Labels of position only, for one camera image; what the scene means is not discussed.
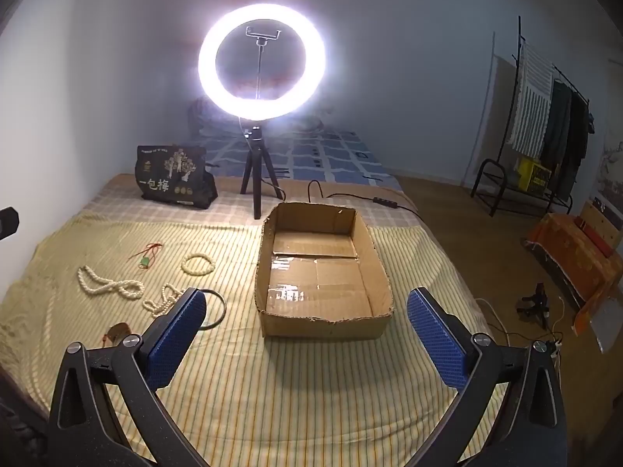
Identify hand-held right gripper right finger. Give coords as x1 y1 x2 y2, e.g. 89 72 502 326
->
408 287 568 467

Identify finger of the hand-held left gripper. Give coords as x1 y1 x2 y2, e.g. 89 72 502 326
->
0 207 19 241

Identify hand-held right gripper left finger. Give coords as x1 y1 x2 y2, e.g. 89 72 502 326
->
48 288 206 467

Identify red wide bracelet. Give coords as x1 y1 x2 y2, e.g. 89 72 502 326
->
101 323 133 347

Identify dark thin bangle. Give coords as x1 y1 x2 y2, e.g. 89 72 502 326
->
199 289 228 332

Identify green pendant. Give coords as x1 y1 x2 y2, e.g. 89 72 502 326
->
128 242 164 270

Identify long pearl necklace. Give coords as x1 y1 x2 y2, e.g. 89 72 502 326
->
77 265 145 298

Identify cardboard box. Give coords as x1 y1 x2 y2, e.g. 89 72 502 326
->
254 201 394 340

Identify black stand on floor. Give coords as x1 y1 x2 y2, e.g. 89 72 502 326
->
517 283 552 328

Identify checked bed sheet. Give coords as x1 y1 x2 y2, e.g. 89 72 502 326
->
84 171 425 228

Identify orange patterned cloth covered box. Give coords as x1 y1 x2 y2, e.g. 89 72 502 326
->
528 211 623 337

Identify black printed bag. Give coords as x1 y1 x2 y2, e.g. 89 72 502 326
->
133 144 219 211

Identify black clothes rack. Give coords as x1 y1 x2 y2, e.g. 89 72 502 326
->
471 16 595 217

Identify black mini tripod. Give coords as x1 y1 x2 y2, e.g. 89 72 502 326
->
239 127 284 219

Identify yellow box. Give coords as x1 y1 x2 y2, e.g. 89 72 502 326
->
516 156 553 194

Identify wooden board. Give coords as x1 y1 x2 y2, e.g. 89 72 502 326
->
580 198 623 256

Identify blue checked quilt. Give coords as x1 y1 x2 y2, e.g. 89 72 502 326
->
189 124 405 191

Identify beige leaning board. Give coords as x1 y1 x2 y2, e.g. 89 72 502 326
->
462 33 517 190

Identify dark hanging garments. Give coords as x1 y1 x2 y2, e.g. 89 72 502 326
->
539 80 595 200

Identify pile of clothes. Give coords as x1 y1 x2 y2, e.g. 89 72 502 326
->
292 107 338 133

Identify white striped towel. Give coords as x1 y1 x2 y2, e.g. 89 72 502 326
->
506 41 556 155

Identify phone clamp holder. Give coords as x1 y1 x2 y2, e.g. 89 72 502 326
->
245 24 283 46

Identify short pearl necklace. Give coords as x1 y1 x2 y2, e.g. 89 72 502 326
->
143 282 185 315

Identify white cables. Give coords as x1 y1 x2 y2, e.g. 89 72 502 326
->
474 297 568 356

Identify cream bead bracelet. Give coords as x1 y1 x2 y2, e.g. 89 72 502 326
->
181 252 216 276

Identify black power cable with switch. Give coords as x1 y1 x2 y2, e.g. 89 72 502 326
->
273 180 419 217

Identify wall poster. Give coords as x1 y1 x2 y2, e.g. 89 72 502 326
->
601 139 623 206

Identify round ring light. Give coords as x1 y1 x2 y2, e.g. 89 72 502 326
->
197 2 328 120

